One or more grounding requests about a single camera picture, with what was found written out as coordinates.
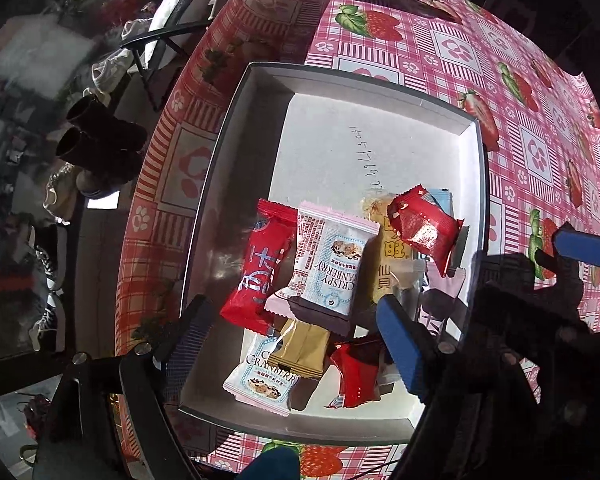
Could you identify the blue cloth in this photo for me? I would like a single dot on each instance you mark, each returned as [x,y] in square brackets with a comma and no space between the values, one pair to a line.
[272,466]

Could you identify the white fluffy cloth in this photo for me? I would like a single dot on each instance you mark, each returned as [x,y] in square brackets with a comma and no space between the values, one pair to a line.
[40,50]

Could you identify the light blue snack packet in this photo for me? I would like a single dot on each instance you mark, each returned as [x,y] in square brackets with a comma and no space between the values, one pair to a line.
[442,201]

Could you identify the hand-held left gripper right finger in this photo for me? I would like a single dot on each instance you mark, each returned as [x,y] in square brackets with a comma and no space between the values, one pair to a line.
[402,350]

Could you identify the red foil snack packet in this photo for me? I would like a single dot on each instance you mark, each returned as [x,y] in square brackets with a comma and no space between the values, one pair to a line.
[422,230]

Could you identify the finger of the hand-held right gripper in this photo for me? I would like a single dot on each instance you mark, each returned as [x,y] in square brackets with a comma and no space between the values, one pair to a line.
[585,247]

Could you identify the long red snack packet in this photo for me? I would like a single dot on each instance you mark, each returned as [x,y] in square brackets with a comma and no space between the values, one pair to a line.
[257,270]

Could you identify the white blue cranberry packet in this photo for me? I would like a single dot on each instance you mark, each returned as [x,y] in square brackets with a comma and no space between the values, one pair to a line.
[262,382]
[325,265]

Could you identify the beige shoe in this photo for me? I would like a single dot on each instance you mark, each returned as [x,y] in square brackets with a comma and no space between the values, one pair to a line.
[62,192]

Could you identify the strawberry printed tablecloth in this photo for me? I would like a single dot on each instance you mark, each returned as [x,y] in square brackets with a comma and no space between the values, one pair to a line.
[530,110]

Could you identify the black white sneaker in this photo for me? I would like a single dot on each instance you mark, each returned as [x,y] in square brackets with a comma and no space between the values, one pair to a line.
[47,322]
[47,260]

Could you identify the gold snack packet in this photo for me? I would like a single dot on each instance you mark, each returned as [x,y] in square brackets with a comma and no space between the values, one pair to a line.
[302,350]

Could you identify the black folding chair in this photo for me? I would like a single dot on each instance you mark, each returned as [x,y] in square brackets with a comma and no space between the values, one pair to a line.
[170,35]

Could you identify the yellow rice cracker packet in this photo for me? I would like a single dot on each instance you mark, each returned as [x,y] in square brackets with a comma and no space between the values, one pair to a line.
[386,265]

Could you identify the black boot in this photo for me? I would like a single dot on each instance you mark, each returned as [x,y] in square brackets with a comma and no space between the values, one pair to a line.
[110,122]
[100,157]

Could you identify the small red snack packet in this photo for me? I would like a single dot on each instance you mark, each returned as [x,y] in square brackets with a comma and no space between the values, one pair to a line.
[355,375]

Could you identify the grey cardboard box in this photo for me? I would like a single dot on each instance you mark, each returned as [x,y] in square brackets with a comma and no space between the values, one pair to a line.
[355,125]

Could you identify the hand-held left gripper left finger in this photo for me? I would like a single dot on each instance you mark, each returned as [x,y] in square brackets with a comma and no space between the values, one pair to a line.
[185,340]

